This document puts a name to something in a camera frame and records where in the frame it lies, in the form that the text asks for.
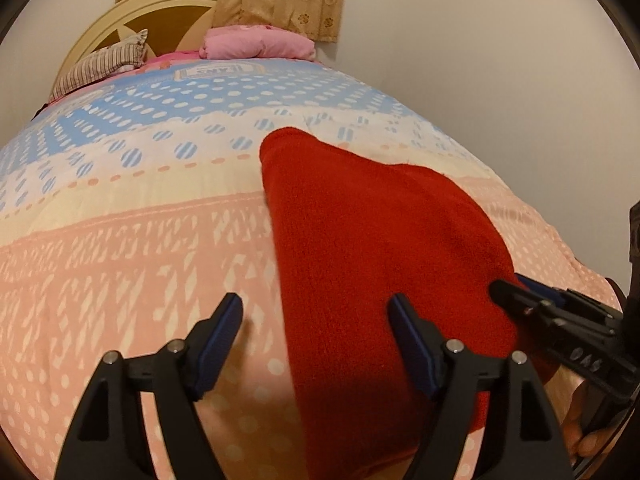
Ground red knitted sweater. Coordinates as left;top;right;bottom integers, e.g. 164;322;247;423
259;127;561;480

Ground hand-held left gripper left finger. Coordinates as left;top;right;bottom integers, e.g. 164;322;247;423
54;292;245;480

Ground pink pillow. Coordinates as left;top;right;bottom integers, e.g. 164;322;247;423
199;25;317;61

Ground dotted pastel blanket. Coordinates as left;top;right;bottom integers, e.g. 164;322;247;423
0;57;626;480

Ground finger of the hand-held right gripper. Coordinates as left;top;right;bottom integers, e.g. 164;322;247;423
489;279;617;342
515;273;622;322

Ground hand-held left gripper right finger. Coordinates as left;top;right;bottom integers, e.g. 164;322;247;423
389;294;573;480

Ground pink bed sheet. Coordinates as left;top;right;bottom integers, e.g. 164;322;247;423
142;51;203;70

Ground striped pillow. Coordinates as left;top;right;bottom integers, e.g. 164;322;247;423
47;29;149;103

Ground person's right hand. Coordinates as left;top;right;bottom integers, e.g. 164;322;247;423
562;377;623;473

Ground cream wooden headboard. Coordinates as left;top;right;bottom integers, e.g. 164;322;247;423
52;0;223;86

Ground tan floral curtain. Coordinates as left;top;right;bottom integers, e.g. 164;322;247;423
210;0;347;43

